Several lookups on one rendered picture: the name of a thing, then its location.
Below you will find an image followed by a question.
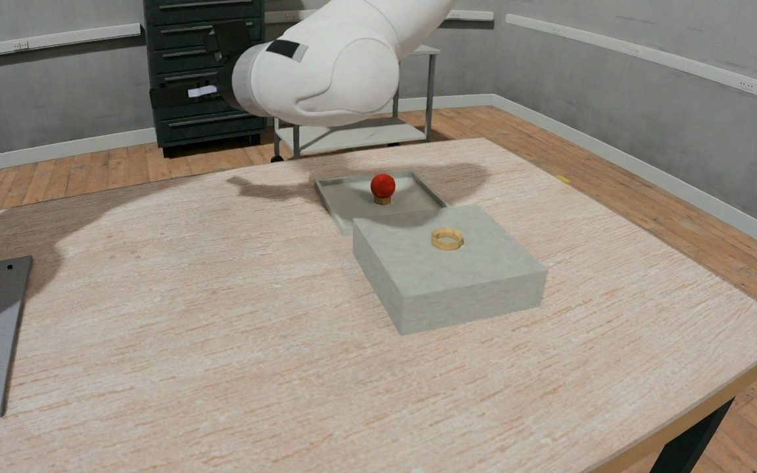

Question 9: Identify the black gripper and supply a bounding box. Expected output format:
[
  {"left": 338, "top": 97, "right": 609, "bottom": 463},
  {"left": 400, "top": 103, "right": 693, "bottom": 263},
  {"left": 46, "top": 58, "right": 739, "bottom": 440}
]
[{"left": 149, "top": 54, "right": 246, "bottom": 111}]

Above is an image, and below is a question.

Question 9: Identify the red ball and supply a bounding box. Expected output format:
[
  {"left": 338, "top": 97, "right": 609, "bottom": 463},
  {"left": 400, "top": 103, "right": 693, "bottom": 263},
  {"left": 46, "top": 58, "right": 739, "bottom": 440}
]
[{"left": 371, "top": 173, "right": 396, "bottom": 198}]

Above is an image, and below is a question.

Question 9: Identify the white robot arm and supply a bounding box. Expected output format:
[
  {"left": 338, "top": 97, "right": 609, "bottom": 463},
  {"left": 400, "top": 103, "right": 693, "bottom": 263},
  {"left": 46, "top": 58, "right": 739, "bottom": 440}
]
[{"left": 202, "top": 0, "right": 456, "bottom": 127}]

